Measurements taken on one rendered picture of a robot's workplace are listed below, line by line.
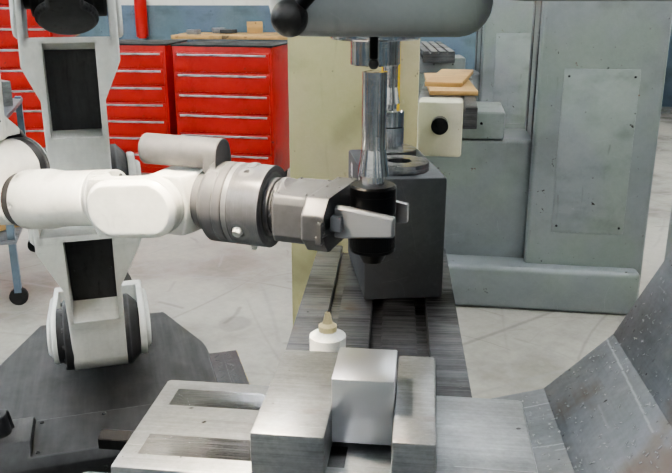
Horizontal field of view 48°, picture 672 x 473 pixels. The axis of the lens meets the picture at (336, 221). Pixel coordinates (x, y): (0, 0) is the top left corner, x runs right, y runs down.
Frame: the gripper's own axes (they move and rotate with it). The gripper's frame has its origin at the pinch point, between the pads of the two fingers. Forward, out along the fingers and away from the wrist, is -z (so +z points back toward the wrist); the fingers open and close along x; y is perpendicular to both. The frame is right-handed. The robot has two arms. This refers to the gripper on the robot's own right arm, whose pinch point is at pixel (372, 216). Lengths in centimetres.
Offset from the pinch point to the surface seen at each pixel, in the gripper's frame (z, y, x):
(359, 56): 1.0, -16.2, -2.2
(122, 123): 307, 72, 393
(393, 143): 10.2, 1.4, 45.0
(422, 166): 3.3, 2.7, 35.9
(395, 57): -2.1, -16.1, -0.8
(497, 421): -14.9, 15.2, -9.2
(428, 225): 1.5, 10.9, 33.9
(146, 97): 288, 53, 397
